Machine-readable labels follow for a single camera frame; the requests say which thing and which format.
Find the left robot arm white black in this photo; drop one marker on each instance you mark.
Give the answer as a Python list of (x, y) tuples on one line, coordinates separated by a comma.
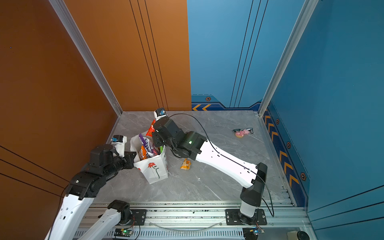
[(78, 197)]

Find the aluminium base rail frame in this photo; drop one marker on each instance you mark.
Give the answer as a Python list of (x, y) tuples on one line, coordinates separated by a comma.
[(206, 220)]

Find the left aluminium corner post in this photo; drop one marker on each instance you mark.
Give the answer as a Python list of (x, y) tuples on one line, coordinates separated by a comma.
[(74, 32)]

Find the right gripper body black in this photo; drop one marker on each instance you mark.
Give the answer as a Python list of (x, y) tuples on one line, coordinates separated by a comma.
[(159, 140)]

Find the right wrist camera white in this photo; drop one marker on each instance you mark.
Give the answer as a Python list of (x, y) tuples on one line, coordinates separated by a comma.
[(160, 113)]

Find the left green circuit board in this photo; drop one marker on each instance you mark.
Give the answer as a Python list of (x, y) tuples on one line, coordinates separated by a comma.
[(123, 233)]

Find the aluminium corner post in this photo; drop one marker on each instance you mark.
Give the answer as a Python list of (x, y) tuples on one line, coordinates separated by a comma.
[(74, 32), (295, 37)]

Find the black round object bottom right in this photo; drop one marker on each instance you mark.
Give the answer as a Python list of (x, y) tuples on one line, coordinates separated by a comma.
[(301, 235)]

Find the purple small snack packet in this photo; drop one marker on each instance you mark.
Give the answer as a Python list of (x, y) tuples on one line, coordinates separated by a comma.
[(149, 146)]

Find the white paper bag with flowers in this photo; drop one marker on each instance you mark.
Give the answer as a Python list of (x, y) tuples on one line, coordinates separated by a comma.
[(154, 169)]

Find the small orange yellow candy packet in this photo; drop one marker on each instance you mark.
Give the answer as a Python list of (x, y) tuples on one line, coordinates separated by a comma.
[(186, 165)]

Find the red small snack packet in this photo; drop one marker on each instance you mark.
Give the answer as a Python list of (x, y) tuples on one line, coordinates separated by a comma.
[(151, 129)]

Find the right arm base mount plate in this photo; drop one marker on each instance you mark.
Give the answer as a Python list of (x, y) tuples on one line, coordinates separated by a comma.
[(235, 218)]

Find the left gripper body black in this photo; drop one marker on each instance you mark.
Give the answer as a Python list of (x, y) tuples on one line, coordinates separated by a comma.
[(119, 164)]

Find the green circuit board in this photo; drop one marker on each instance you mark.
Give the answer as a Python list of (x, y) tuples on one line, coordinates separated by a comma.
[(123, 233), (257, 231)]

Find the orange snack packet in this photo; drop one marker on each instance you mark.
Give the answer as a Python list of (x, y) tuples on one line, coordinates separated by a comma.
[(143, 155)]

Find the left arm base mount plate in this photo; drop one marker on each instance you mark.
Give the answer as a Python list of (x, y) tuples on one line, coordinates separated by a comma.
[(133, 217)]

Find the right green circuit board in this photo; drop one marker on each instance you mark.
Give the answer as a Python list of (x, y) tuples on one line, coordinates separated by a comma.
[(257, 231)]

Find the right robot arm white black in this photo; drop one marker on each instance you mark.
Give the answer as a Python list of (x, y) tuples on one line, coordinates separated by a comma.
[(197, 147)]

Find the right aluminium corner post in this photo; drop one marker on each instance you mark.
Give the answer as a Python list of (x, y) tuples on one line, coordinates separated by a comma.
[(295, 37)]

